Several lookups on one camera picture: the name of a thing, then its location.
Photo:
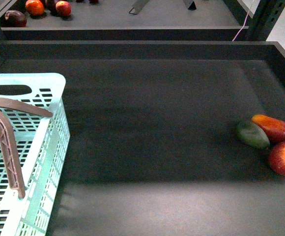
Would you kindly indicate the red orange mango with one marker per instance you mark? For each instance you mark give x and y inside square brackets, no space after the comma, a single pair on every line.
[273,128]

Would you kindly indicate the black front tray shelf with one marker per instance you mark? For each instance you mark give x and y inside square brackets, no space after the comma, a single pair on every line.
[152,149]

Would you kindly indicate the red apple on rear shelf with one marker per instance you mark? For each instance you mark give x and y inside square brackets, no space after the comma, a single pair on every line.
[63,8]

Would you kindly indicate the black tray shelf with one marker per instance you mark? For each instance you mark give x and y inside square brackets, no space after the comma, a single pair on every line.
[152,149]
[213,20]

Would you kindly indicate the black rear tray shelf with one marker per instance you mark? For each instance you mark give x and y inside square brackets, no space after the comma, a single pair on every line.
[213,20]

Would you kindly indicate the dark purple eggplant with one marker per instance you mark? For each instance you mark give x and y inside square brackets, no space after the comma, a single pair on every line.
[15,18]

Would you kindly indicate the black metal divider right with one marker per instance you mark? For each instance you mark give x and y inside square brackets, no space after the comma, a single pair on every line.
[190,4]

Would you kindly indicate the black metal divider left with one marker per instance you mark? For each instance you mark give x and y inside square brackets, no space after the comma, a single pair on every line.
[138,6]

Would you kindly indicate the brown basket handle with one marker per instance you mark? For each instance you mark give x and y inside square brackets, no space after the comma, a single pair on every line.
[8,144]

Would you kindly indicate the dark purple fruit pair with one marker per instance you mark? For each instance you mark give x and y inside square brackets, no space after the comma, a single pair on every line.
[51,5]

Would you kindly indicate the black metal divider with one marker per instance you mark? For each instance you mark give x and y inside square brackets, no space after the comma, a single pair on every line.
[138,6]
[190,4]

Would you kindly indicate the light green plastic basket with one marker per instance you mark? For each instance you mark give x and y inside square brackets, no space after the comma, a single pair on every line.
[42,144]

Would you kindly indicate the dark perforated metal post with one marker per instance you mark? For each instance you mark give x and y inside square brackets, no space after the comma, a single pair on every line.
[264,19]

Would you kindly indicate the orange tomato fruit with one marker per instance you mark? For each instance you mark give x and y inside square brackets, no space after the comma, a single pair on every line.
[34,7]

